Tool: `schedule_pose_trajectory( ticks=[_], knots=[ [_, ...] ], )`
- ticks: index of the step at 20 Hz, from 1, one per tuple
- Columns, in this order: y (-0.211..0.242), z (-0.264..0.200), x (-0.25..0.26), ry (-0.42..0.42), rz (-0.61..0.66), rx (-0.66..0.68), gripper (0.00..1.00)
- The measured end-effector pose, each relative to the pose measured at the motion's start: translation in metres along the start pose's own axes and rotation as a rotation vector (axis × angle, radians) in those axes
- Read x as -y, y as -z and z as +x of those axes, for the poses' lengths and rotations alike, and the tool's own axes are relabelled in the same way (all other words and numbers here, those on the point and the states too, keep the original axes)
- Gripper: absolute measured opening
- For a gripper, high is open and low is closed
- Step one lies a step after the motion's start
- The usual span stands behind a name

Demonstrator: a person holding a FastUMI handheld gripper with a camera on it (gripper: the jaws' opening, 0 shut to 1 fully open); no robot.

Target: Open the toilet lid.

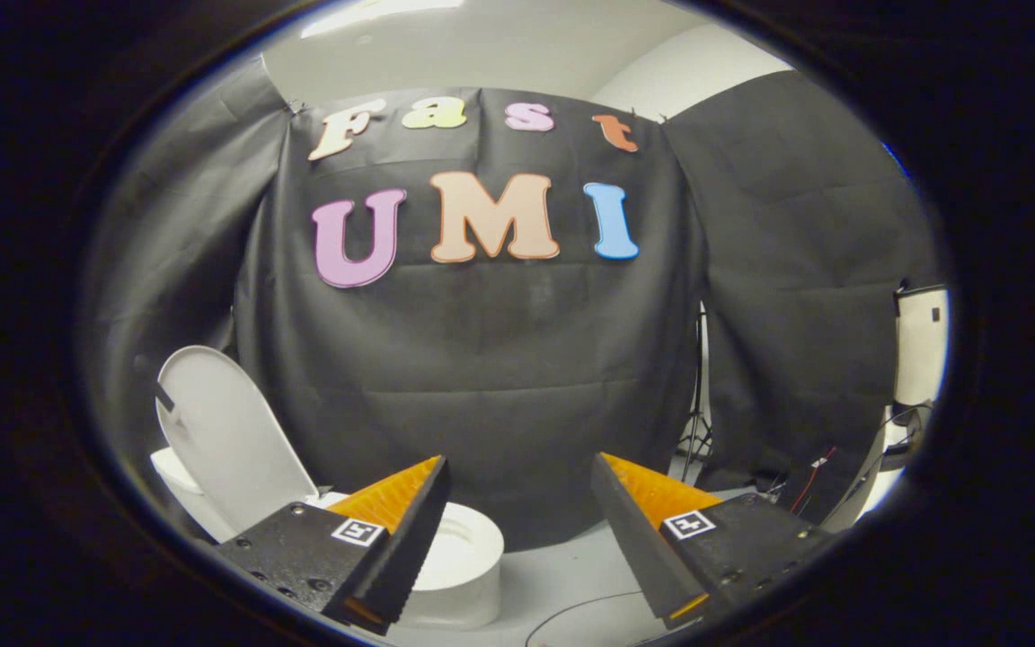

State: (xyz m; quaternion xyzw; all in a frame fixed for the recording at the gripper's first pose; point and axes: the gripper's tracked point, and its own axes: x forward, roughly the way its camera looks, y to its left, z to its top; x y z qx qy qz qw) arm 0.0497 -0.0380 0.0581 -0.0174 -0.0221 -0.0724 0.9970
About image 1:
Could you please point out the black light stand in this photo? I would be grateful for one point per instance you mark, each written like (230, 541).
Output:
(700, 431)

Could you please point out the white toilet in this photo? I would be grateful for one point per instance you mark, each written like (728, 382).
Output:
(473, 557)

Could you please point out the white toilet lid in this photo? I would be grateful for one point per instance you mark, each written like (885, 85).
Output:
(230, 431)

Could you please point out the black panel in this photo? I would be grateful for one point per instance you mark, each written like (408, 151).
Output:
(841, 490)

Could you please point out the black backdrop cloth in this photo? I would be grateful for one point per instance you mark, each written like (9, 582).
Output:
(499, 359)

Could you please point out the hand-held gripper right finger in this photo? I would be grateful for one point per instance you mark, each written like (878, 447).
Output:
(634, 539)

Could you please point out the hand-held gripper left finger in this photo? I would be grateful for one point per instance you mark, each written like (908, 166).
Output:
(410, 539)

